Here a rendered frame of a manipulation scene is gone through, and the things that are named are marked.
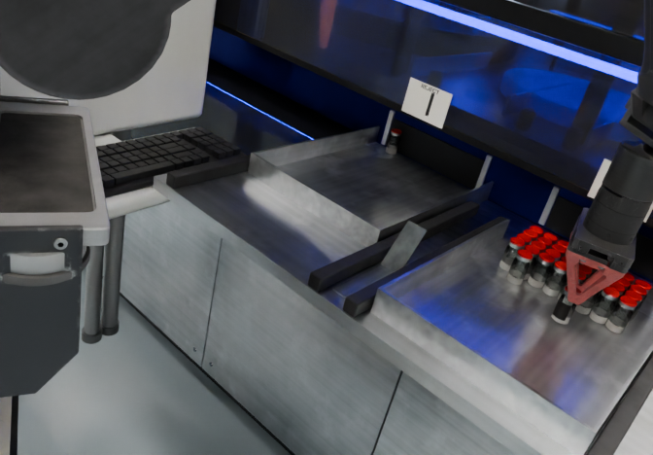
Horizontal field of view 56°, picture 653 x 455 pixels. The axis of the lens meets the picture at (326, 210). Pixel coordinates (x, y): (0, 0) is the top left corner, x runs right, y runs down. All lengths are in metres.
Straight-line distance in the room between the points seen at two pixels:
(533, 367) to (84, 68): 0.59
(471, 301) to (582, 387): 0.16
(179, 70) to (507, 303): 0.80
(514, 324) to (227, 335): 0.96
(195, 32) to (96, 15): 1.01
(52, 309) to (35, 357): 0.05
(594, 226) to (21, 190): 0.59
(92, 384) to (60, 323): 1.31
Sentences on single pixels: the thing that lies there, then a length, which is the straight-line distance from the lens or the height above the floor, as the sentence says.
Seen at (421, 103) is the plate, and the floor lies 1.02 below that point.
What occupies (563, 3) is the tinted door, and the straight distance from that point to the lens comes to 0.97.
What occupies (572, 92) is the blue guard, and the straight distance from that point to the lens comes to 0.95.
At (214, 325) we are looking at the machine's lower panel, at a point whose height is 0.26.
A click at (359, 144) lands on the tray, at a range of 1.18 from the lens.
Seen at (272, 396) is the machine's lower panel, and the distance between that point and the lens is 1.56.
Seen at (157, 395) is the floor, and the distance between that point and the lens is 1.81.
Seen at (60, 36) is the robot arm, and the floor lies 1.22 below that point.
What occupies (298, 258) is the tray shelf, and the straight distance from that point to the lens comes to 0.79.
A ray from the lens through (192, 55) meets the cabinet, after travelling 1.31.
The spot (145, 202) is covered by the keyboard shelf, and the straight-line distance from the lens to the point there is 1.04.
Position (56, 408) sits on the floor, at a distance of 1.78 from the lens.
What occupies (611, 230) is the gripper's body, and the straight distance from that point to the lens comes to 0.76.
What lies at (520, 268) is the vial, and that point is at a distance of 0.87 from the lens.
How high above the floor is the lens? 1.30
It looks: 27 degrees down
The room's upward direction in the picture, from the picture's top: 14 degrees clockwise
